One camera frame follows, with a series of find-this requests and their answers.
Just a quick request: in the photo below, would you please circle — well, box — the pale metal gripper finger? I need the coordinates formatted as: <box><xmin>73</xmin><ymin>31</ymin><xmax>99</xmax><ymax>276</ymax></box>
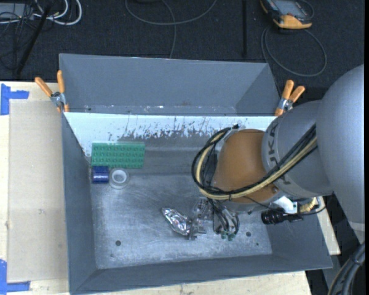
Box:
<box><xmin>186</xmin><ymin>219</ymin><xmax>208</xmax><ymax>241</ymax></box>
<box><xmin>191</xmin><ymin>197</ymin><xmax>212</xmax><ymax>220</ymax></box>

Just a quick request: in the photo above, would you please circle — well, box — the crumpled silver foil wrapper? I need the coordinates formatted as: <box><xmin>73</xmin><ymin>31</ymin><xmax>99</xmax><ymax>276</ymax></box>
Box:
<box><xmin>161</xmin><ymin>206</ymin><xmax>192</xmax><ymax>237</ymax></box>

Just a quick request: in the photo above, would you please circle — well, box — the grey metal bin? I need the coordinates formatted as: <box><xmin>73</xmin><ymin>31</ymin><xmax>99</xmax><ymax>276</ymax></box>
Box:
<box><xmin>58</xmin><ymin>53</ymin><xmax>334</xmax><ymax>295</ymax></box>

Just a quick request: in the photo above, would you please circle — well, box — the clear tape roll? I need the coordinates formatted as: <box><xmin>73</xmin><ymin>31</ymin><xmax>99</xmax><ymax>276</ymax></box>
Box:
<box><xmin>109</xmin><ymin>168</ymin><xmax>131</xmax><ymax>191</ymax></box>

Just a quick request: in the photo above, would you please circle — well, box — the green studded flat block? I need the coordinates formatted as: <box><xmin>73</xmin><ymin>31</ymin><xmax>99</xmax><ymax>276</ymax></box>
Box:
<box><xmin>90</xmin><ymin>142</ymin><xmax>146</xmax><ymax>170</ymax></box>

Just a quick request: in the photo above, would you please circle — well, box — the small blue cylinder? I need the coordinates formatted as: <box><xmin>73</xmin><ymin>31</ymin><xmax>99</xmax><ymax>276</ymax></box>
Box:
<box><xmin>91</xmin><ymin>165</ymin><xmax>109</xmax><ymax>184</ymax></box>

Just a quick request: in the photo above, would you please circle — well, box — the pale flat board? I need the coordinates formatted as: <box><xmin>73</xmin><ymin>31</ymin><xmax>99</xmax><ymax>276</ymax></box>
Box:
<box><xmin>6</xmin><ymin>99</ymin><xmax>69</xmax><ymax>284</ymax></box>

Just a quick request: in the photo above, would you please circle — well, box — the black cylinder on white bracket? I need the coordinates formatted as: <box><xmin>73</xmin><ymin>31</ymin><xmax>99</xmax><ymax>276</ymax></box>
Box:
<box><xmin>260</xmin><ymin>195</ymin><xmax>322</xmax><ymax>226</ymax></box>

